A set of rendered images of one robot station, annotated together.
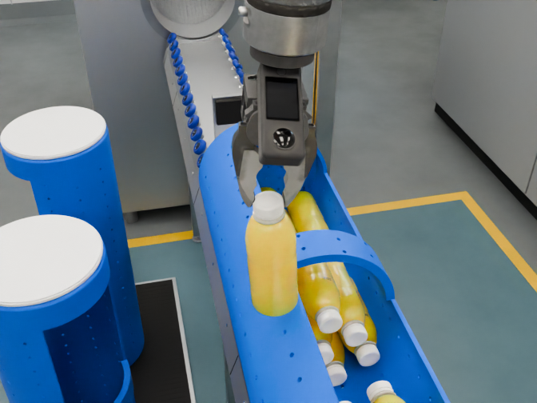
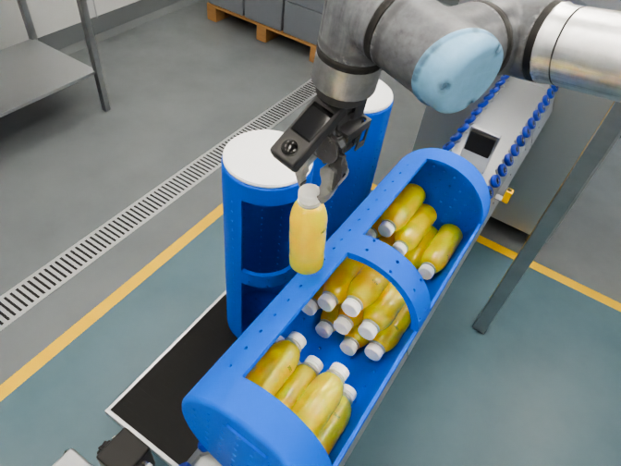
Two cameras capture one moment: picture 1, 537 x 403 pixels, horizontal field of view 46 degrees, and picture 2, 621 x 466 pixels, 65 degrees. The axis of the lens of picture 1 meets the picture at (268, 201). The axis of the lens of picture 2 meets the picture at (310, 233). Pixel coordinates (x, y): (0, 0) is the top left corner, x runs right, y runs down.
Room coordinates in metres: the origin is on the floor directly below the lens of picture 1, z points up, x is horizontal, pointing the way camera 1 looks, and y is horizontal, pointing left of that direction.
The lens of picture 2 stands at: (0.17, -0.40, 1.97)
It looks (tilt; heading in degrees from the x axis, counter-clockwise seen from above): 46 degrees down; 40
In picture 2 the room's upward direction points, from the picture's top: 9 degrees clockwise
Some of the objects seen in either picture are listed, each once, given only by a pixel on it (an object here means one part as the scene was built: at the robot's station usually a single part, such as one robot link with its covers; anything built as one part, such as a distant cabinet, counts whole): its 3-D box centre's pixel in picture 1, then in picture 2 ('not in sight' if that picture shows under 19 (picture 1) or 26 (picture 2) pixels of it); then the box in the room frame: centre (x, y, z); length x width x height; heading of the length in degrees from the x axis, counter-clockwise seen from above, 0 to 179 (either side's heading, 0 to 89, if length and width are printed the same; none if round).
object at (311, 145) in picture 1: (296, 145); (332, 164); (0.64, -0.03, 1.51); 0.05 x 0.02 x 0.09; 96
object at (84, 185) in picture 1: (82, 253); (338, 181); (1.49, 0.59, 0.59); 0.28 x 0.28 x 0.88
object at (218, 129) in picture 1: (231, 120); (477, 150); (1.60, 0.11, 1.00); 0.10 x 0.04 x 0.15; 103
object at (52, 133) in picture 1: (53, 131); (356, 91); (1.49, 0.59, 1.03); 0.28 x 0.28 x 0.01
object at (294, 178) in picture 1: (291, 167); (335, 179); (0.66, -0.03, 1.46); 0.06 x 0.03 x 0.09; 6
